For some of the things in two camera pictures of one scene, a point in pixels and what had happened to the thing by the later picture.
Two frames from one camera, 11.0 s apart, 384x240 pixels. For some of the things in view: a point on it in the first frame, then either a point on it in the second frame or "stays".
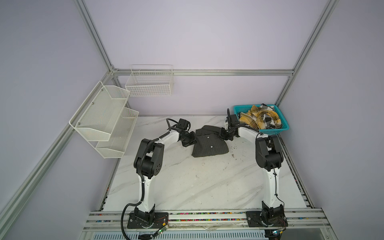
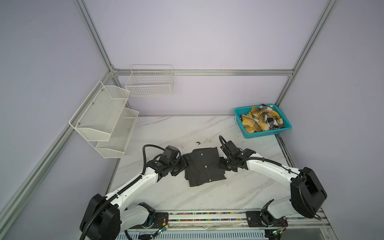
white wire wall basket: (148, 80) stays
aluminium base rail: (296, 219) stays
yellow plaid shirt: (263, 117) stays
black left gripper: (193, 141) -> (184, 163)
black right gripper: (221, 135) -> (221, 165)
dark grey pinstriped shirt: (209, 142) -> (203, 165)
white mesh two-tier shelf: (103, 120) stays
